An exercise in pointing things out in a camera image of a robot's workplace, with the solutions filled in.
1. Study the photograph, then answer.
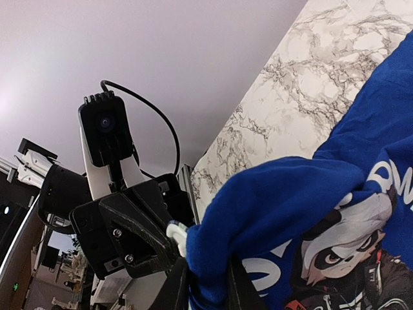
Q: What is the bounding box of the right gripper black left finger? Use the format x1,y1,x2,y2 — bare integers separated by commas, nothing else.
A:
151,258,190,310

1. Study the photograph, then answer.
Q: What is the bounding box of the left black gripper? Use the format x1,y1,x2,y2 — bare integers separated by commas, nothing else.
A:
70,174,194,280

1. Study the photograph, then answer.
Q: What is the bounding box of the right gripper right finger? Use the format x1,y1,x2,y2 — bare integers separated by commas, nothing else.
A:
225,256,267,310

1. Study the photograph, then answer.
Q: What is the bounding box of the blue printed t-shirt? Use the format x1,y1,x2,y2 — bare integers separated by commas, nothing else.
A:
186,34,412,309

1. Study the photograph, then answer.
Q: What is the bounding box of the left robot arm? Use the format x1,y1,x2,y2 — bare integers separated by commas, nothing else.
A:
17,139,194,280

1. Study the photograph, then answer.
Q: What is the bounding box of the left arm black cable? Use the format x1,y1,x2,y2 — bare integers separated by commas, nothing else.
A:
99,79,181,180

